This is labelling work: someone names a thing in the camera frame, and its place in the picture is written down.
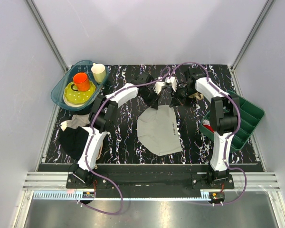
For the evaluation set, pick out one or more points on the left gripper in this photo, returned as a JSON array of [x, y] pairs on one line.
[[153, 103]]

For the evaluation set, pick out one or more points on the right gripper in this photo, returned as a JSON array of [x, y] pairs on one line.
[[175, 99]]

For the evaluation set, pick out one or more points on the grey underwear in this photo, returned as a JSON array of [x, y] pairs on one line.
[[157, 130]]

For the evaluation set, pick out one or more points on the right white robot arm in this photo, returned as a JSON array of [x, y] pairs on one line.
[[224, 119]]

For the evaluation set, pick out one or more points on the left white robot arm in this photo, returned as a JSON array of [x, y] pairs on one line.
[[88, 140]]

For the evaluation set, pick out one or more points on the red white rolled underwear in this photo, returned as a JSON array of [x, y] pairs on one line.
[[206, 124]]

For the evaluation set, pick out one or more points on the beige ceramic mug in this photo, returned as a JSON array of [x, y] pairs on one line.
[[197, 96]]

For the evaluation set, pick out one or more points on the cream yellow cup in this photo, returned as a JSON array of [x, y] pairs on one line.
[[99, 72]]

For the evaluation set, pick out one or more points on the orange cup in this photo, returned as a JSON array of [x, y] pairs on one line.
[[81, 82]]

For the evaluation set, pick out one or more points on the green plastic divided organizer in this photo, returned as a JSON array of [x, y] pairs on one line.
[[251, 115]]

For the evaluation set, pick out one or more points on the beige tan garment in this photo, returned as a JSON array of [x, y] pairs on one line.
[[100, 139]]

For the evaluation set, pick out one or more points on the light grey garment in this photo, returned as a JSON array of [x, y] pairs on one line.
[[75, 122]]

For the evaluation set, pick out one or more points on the yellow green dotted plate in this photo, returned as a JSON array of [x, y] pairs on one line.
[[78, 98]]

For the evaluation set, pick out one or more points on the black garment pile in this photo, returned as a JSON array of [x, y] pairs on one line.
[[71, 142]]

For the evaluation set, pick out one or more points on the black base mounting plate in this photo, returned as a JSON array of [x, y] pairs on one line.
[[147, 181]]

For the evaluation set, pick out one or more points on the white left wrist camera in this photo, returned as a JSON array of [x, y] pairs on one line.
[[159, 86]]

